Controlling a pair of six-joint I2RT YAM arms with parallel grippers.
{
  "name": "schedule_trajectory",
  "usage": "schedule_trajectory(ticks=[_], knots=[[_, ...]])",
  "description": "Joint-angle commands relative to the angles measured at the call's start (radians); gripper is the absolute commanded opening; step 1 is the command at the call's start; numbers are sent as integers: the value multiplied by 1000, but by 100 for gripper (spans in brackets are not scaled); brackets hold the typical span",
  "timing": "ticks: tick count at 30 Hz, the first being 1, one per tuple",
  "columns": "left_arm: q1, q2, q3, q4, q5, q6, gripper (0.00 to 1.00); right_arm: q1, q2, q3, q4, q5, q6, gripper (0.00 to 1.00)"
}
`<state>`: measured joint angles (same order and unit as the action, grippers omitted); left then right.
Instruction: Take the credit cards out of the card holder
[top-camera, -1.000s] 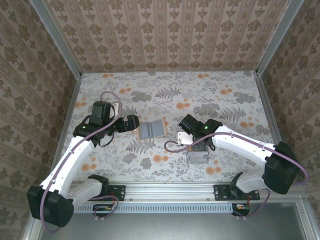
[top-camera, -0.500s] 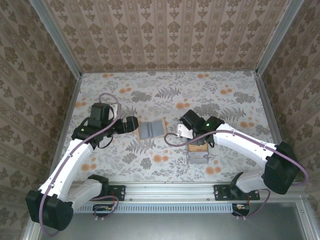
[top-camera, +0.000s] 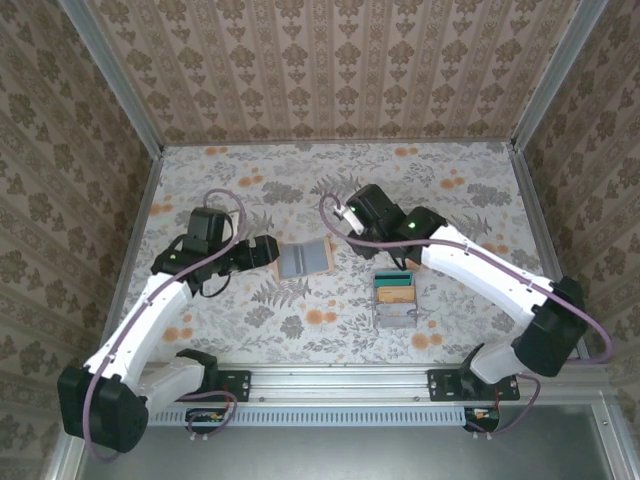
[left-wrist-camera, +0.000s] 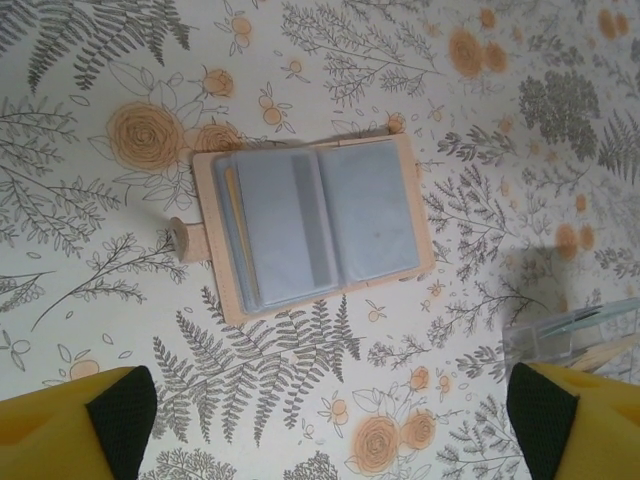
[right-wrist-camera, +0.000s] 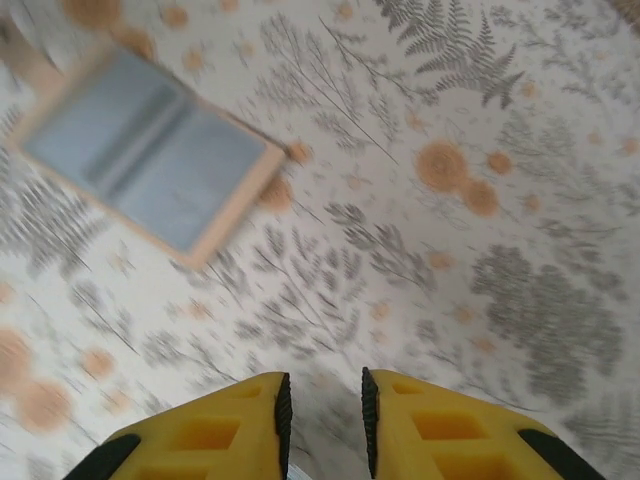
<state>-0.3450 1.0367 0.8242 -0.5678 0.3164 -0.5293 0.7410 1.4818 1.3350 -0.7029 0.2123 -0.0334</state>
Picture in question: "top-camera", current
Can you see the aluminium frame post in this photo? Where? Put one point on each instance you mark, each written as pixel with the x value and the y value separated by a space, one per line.
pixel 555 75
pixel 116 75

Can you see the aluminium profile beam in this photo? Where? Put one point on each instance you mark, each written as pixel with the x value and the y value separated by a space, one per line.
pixel 340 382

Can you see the aluminium side rail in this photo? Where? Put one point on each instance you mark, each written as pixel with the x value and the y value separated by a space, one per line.
pixel 149 180
pixel 533 200

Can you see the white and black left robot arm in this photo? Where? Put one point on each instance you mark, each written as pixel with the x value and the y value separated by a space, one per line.
pixel 165 310

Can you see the clear acrylic card stand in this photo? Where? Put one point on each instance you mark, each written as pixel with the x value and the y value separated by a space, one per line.
pixel 397 322

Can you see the grey sheet metal panel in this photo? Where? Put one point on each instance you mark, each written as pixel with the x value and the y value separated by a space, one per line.
pixel 325 455

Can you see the orange card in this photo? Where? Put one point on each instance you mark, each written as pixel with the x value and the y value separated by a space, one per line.
pixel 395 296

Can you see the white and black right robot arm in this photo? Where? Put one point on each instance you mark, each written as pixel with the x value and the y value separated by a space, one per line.
pixel 480 270

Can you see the teal card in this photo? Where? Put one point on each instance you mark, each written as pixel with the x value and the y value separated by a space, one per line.
pixel 395 278

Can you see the thin aluminium back rail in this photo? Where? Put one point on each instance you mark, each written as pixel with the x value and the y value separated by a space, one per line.
pixel 340 144

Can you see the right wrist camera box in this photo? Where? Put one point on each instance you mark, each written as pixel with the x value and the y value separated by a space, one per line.
pixel 352 220

